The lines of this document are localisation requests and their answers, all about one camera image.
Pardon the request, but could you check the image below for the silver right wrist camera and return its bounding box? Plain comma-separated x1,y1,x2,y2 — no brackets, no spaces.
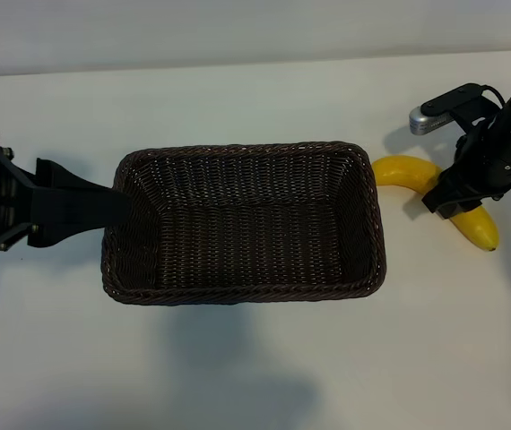
409,105,456,135

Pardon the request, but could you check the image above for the dark brown wicker basket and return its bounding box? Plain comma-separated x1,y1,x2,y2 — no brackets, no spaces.
100,141,387,306

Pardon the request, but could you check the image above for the yellow banana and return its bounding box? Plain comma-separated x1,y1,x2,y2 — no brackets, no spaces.
370,154,500,252

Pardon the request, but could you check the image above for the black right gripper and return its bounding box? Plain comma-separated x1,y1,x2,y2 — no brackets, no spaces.
420,110,511,220

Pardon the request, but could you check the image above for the black right camera bracket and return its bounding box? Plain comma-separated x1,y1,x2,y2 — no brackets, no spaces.
420,83,506,131

